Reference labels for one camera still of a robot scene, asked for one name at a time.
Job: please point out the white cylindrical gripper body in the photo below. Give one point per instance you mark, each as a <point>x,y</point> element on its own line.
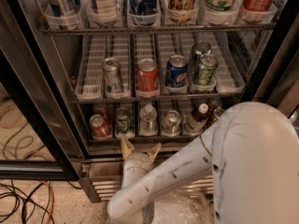
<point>139,160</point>

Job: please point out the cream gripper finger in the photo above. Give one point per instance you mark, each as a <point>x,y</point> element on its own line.
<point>153,152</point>
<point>127,147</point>

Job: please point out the clear water bottle white cap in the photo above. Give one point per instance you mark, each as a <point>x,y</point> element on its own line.
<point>148,120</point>

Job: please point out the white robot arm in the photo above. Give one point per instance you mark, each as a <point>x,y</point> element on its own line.
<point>252,151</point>

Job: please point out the green soda can bottom shelf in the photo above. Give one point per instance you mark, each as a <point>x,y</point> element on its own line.
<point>123,122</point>

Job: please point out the steel fridge bottom grille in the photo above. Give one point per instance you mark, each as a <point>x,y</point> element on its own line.
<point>101,178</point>

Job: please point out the brown glass bottle white cap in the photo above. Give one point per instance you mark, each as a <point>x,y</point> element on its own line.
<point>196,120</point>

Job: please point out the empty white shelf tray left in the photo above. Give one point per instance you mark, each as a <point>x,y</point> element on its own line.
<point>90,75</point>

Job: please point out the empty white shelf tray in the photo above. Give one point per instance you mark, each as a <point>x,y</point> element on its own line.
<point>227,76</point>
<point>90,75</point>

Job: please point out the red cola can middle shelf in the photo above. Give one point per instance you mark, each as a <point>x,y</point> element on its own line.
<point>147,75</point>

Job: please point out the left glass fridge door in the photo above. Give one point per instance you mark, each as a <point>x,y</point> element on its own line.
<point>25,83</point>

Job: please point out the glass fridge door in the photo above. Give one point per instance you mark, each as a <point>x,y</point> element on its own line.
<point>25,83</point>
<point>275,78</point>

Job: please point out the empty white shelf tray right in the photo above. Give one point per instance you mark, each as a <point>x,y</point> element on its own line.
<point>227,76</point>

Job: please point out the right glass fridge door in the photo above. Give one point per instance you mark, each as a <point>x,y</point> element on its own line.
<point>275,78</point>

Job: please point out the amber tea bottle top shelf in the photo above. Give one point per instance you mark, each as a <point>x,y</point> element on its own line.
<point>180,10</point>

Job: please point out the dark blue bottle top shelf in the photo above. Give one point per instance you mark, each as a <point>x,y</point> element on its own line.
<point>143,12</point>

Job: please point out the white label bottle top shelf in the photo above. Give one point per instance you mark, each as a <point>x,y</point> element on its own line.
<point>103,12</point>

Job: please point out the blue white bottle top shelf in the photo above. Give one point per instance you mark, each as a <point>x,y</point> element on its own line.
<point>65,12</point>

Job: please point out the red soda can front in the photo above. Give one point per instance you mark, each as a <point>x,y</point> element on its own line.
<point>99,127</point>

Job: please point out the red soda can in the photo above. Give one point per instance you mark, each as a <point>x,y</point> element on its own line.
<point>99,127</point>
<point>100,109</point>

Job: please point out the silver green soda can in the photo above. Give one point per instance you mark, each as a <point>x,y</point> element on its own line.
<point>170,123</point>

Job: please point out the red soda can rear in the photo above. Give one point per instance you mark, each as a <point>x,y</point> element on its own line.
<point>100,109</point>

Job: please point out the silver diet soda can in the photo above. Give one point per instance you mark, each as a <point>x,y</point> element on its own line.
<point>112,75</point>

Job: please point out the clear plastic bag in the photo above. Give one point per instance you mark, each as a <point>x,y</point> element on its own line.
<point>176,207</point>

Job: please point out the blue pepsi can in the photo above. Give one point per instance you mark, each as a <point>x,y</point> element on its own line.
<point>176,71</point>

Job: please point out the brown root beer can front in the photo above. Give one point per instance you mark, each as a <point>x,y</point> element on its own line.
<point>215,115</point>

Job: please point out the brown root beer can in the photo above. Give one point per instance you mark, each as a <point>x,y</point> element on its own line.
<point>215,115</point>
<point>213,103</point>

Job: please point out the brown root beer can rear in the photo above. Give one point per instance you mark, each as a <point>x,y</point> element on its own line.
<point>213,103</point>

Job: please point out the green soda can front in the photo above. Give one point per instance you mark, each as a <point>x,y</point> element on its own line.
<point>204,69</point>

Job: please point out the green soda can rear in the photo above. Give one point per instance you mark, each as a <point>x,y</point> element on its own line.
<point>198,49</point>

